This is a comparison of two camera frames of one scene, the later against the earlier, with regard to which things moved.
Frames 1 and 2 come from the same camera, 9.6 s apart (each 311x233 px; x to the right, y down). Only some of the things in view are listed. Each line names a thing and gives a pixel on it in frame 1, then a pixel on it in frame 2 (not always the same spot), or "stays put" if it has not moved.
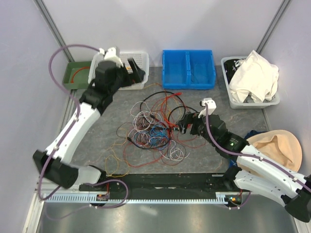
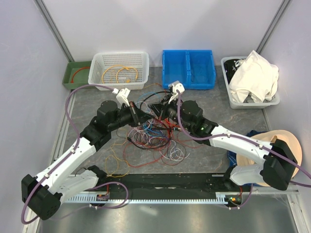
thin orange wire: [152, 84] stays put
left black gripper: [136, 77] → [138, 116]
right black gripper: [192, 118] → [161, 109]
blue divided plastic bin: [188, 69] stays put
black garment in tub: [231, 66] stays put
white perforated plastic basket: [141, 58] stays put
